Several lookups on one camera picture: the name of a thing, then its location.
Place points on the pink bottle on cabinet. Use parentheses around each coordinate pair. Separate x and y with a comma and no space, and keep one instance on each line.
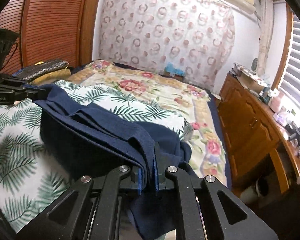
(275,103)

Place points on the wooden side cabinet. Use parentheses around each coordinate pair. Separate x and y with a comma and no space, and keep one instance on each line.
(252,137)

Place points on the yellow plush toy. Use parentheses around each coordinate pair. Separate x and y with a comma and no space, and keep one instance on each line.
(51,77)

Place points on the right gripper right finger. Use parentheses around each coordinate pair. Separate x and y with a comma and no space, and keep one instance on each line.
(202,208)

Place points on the blue item on box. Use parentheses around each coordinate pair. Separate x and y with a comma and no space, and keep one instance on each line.
(172,71)

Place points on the palm leaf print towel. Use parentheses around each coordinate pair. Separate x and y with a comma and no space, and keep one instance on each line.
(31,178)

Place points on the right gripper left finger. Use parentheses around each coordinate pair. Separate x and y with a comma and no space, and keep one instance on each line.
(89,209)

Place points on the brown louvered wardrobe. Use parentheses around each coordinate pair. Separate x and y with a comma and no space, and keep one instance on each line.
(49,29)

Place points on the navy printed t-shirt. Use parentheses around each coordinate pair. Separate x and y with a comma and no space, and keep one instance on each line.
(90,140)

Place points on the tied beige window curtain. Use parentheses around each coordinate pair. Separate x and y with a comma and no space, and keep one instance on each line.
(267,23)

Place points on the zebra window blind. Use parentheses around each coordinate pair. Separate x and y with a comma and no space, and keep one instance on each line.
(290,81)

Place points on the black spare gripper on cabinet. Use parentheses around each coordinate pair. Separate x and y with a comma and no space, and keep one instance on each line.
(293,132)

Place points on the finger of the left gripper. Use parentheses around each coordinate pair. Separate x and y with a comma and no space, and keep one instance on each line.
(35,92)

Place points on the pink circle pattern curtain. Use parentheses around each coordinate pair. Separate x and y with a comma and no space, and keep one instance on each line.
(197,36)

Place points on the cardboard box on cabinet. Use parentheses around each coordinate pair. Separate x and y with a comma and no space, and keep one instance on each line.
(250,83)

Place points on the dark patterned folded garment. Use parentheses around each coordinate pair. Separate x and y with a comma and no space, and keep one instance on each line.
(32,72)

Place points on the floral bed blanket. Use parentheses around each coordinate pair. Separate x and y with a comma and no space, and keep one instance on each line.
(136,95)

